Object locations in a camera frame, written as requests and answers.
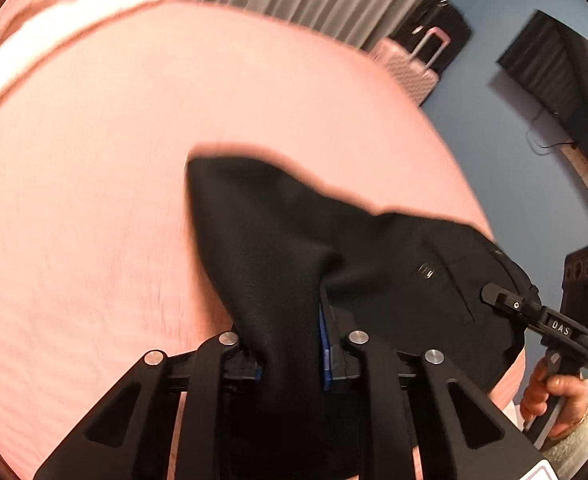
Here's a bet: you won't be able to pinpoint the black pants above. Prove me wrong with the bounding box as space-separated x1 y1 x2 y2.
186 154 540 480

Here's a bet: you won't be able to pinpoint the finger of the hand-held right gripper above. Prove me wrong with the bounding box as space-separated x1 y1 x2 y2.
481 284 542 333

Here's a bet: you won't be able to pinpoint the person's right forearm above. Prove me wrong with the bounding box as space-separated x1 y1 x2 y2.
544 405 588 480

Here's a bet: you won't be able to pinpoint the black wall television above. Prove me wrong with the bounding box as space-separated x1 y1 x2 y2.
496 10 588 188

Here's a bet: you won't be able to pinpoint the black suitcase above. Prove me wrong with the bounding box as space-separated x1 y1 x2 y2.
391 0 472 51

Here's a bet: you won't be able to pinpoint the person's right hand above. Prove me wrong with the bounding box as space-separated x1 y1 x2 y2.
519 360 588 438

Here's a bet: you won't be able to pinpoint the beige power strip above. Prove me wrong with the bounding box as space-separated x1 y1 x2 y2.
560 144 588 193

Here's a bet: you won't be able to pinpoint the pink suitcase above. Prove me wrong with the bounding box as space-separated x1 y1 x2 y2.
369 27 450 107

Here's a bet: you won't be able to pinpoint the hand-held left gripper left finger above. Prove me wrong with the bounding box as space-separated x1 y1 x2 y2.
33 331 265 480

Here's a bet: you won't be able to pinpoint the pink quilted bedspread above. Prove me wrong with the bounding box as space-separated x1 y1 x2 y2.
0 0 527 480

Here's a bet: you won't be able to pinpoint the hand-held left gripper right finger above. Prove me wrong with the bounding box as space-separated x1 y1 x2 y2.
318 287 547 480

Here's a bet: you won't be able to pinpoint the black cable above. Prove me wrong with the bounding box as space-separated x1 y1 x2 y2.
526 107 575 153

